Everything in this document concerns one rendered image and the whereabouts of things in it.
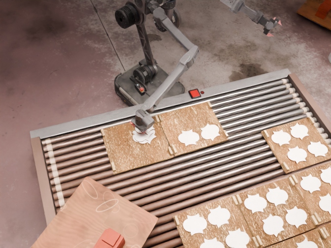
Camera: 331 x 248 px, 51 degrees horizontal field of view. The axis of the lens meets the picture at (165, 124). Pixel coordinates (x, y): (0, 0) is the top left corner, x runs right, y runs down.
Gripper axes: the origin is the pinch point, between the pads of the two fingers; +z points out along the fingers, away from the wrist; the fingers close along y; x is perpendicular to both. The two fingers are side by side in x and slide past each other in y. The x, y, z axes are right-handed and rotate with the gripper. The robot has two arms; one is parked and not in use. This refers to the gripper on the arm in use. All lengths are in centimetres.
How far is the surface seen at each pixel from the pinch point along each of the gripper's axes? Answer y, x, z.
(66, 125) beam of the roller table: 44, 26, 12
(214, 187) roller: -60, -6, 11
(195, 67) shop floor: 51, -156, 108
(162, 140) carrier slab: -13.3, -8.8, 10.2
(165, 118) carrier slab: -3.3, -24.0, 10.6
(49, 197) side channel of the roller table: 10, 68, 8
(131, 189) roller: -21.5, 31.1, 11.1
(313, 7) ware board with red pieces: -4, -346, 99
